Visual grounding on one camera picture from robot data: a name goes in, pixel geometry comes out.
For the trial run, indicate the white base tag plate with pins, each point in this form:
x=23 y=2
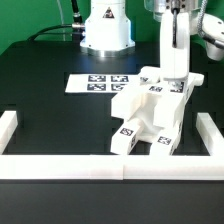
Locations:
x=99 y=83

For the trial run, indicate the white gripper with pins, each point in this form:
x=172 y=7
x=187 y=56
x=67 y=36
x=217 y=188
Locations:
x=174 y=58

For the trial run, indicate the white U-shaped fence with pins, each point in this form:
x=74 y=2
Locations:
x=113 y=167

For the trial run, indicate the white tagged cube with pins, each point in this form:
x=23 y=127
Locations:
x=176 y=86

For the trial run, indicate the white chair seat part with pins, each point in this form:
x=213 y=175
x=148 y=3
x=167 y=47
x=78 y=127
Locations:
x=161 y=112

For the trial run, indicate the white chair back part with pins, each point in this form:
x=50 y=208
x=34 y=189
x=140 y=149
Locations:
x=134 y=95

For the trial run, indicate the white chair side bar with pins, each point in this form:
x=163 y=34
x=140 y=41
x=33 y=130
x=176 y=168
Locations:
x=8 y=124

